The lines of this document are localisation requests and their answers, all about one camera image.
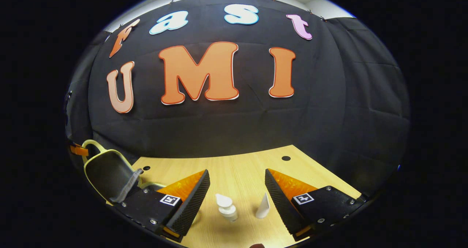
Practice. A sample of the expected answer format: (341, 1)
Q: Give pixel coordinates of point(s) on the black backdrop cloth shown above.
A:
(237, 127)

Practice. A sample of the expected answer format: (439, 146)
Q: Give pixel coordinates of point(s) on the white pump bottle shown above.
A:
(227, 210)

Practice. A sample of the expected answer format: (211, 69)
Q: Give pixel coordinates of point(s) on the white squeeze tube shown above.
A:
(263, 207)

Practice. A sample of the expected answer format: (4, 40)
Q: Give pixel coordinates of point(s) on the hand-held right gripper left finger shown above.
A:
(192, 207)

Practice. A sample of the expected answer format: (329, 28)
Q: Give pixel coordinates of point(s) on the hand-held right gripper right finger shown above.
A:
(281, 207)

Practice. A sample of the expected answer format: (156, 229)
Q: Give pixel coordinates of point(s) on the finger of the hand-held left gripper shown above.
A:
(78, 151)

